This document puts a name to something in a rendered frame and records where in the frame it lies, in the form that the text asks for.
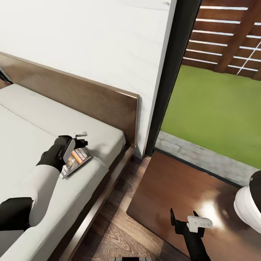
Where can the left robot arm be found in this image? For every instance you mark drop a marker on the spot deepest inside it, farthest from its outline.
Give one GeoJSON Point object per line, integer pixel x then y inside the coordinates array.
{"type": "Point", "coordinates": [28, 203]}

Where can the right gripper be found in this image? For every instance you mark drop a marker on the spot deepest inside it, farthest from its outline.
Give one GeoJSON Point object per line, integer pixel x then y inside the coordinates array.
{"type": "Point", "coordinates": [182, 229]}

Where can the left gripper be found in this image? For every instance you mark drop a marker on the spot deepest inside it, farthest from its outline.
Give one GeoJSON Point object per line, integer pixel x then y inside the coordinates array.
{"type": "Point", "coordinates": [81, 143]}

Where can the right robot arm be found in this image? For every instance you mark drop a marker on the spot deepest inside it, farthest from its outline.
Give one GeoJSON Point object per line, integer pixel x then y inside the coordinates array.
{"type": "Point", "coordinates": [193, 231]}

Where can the table lamp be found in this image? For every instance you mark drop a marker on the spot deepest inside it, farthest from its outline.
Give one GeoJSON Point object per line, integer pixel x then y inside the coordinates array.
{"type": "Point", "coordinates": [247, 202]}

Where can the hardback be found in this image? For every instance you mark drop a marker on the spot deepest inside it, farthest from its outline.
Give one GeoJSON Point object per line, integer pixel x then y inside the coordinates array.
{"type": "Point", "coordinates": [76, 159]}

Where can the bed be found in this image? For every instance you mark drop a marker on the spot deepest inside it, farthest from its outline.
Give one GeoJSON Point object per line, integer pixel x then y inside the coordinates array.
{"type": "Point", "coordinates": [42, 104]}

